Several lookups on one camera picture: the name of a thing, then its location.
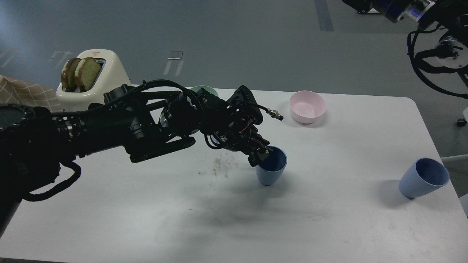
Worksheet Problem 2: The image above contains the pink bowl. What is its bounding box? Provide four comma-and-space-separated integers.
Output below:
289, 91, 327, 124

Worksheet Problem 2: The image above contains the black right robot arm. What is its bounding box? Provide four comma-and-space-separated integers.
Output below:
344, 0, 468, 99

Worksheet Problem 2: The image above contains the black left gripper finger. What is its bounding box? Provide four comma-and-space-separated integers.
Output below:
248, 146, 273, 167

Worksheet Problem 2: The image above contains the beige checkered cloth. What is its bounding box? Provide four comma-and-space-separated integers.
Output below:
0, 75, 63, 112

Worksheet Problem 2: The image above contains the cream white toaster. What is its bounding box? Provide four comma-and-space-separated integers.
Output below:
56, 49, 131, 111

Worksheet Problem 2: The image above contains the toast slice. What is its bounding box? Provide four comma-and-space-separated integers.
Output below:
60, 58, 81, 92
75, 57, 102, 92

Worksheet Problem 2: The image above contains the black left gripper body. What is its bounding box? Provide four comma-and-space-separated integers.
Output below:
199, 85, 271, 156

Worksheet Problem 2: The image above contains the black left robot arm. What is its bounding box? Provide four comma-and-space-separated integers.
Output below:
0, 80, 283, 233

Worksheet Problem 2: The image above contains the blue cup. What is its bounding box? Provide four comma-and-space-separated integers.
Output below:
255, 145, 288, 186
398, 158, 450, 199

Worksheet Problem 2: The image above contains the green bowl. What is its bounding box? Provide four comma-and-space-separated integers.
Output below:
190, 85, 219, 97

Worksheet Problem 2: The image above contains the left toast slice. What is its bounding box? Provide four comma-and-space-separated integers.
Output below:
60, 58, 81, 92

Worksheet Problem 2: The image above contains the right toast slice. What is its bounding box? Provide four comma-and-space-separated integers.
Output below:
75, 57, 102, 92

